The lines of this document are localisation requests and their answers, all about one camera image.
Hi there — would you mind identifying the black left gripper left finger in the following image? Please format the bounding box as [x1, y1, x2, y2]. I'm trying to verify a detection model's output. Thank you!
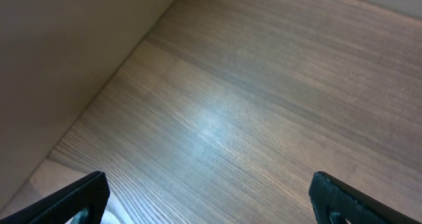
[1, 171, 110, 224]

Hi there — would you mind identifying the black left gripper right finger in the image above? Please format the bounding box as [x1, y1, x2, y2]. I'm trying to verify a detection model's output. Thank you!
[309, 171, 421, 224]

